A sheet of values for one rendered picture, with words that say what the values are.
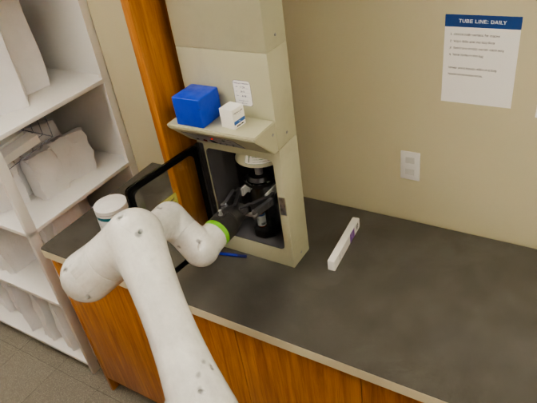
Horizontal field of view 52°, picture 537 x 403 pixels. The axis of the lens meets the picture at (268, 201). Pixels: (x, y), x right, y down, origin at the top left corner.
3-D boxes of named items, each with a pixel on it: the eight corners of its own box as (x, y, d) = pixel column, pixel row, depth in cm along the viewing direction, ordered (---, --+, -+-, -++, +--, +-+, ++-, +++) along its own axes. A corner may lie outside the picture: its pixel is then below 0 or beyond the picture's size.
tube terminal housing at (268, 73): (254, 209, 224) (221, 19, 181) (326, 226, 209) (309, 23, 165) (220, 245, 208) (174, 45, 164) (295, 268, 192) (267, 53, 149)
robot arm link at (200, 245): (196, 280, 166) (210, 265, 158) (166, 251, 166) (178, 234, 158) (223, 252, 175) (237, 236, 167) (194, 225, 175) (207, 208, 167)
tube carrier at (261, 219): (261, 216, 204) (254, 165, 193) (287, 222, 199) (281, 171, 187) (246, 232, 197) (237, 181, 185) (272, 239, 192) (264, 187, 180)
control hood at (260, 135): (194, 135, 181) (188, 107, 176) (280, 150, 166) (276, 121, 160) (173, 152, 174) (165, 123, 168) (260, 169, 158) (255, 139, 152)
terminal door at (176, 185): (217, 238, 203) (196, 143, 181) (157, 289, 185) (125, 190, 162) (216, 237, 204) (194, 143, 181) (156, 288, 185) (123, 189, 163)
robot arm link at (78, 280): (109, 292, 118) (72, 248, 117) (73, 321, 123) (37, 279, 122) (149, 260, 135) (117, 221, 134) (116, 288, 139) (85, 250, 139)
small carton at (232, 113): (232, 119, 164) (229, 101, 161) (245, 122, 161) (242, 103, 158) (221, 126, 161) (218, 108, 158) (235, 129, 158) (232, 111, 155)
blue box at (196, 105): (196, 109, 173) (191, 83, 168) (223, 113, 168) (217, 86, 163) (177, 124, 166) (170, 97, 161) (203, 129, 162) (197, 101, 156)
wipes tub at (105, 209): (120, 220, 230) (109, 190, 222) (143, 227, 224) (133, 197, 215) (97, 238, 221) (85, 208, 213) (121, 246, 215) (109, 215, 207)
